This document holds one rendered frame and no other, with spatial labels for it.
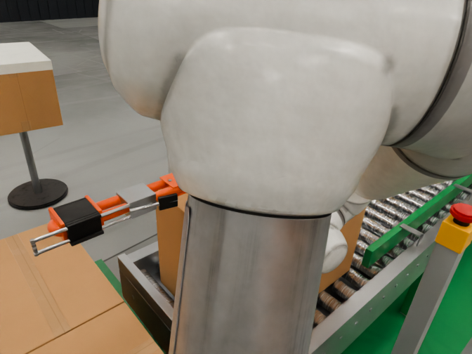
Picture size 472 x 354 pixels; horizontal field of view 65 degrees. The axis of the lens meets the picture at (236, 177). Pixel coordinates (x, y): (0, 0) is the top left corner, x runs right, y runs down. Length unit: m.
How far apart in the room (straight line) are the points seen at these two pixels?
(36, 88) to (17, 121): 0.22
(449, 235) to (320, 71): 0.96
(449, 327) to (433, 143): 2.08
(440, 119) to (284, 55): 0.10
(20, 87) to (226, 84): 2.33
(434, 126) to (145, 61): 0.17
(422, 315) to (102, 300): 1.02
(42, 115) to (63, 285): 1.33
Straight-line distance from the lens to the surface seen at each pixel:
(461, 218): 1.10
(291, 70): 0.19
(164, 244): 1.25
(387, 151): 0.37
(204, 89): 0.19
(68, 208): 0.85
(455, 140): 0.27
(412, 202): 2.13
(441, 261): 1.18
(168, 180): 0.92
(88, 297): 1.43
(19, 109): 2.53
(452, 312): 2.41
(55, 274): 1.54
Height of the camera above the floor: 1.56
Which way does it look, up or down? 30 degrees down
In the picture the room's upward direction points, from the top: 3 degrees clockwise
